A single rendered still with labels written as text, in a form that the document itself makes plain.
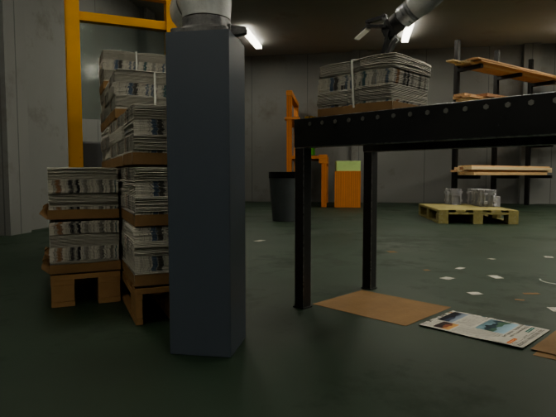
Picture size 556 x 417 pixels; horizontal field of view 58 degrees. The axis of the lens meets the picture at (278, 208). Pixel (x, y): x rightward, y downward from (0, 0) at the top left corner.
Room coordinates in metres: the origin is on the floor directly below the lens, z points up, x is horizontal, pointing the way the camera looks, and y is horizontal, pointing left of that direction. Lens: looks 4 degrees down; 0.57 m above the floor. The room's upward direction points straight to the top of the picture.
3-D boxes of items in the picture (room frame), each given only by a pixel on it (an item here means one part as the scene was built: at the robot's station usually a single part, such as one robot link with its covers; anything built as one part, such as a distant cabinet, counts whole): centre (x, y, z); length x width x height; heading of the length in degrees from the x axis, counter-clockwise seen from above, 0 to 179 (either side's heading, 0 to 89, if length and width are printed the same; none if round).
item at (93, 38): (3.53, 1.07, 1.27); 0.57 x 0.01 x 0.65; 114
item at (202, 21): (1.62, 0.21, 1.03); 0.22 x 0.18 x 0.06; 80
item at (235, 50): (1.63, 0.23, 0.50); 0.20 x 0.20 x 1.00; 80
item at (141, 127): (2.45, 0.60, 0.42); 1.17 x 0.39 x 0.83; 24
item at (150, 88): (2.58, 0.66, 0.95); 0.38 x 0.29 x 0.23; 114
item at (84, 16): (3.51, 1.06, 1.62); 0.75 x 0.06 x 0.06; 114
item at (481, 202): (6.41, -2.39, 0.19); 1.36 x 0.96 x 0.38; 171
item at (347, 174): (9.59, -0.88, 1.03); 1.63 x 1.42 x 2.06; 170
